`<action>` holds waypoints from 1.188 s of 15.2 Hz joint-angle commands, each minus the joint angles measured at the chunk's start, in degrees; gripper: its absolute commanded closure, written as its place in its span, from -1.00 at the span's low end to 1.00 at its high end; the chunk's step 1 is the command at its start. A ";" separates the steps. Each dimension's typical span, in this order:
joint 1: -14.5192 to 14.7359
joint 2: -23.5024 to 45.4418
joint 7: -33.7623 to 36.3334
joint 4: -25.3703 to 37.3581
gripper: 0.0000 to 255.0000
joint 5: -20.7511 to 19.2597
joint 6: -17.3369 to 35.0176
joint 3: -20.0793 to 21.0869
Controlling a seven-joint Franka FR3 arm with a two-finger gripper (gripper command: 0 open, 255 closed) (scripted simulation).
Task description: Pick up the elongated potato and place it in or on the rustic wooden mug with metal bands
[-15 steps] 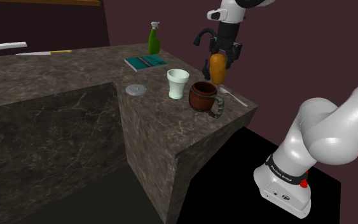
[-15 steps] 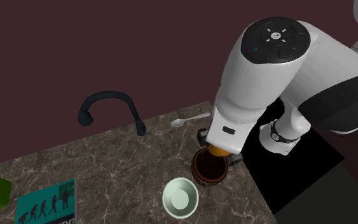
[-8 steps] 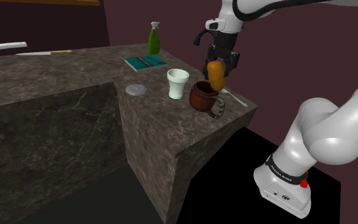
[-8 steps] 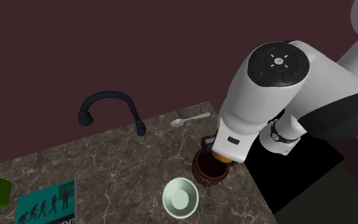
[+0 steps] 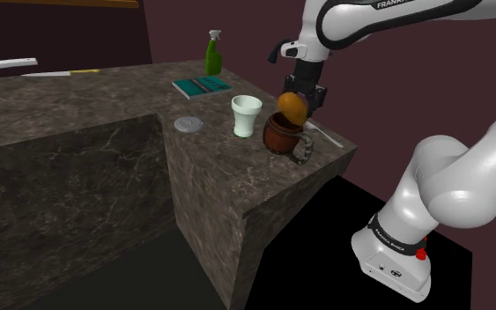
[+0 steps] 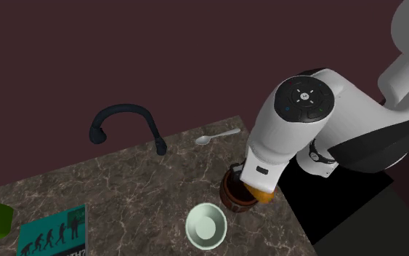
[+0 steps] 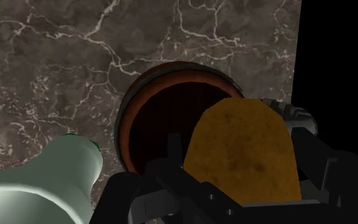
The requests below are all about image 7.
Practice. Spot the pale green bottle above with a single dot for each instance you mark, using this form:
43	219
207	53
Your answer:
39	189

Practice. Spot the brown bowl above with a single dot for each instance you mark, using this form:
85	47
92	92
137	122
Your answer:
160	124

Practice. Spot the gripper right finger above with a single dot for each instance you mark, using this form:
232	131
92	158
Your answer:
327	167

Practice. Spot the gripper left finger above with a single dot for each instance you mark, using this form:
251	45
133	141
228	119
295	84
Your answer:
178	192

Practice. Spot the brown potato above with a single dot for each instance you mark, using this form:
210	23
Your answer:
243	149

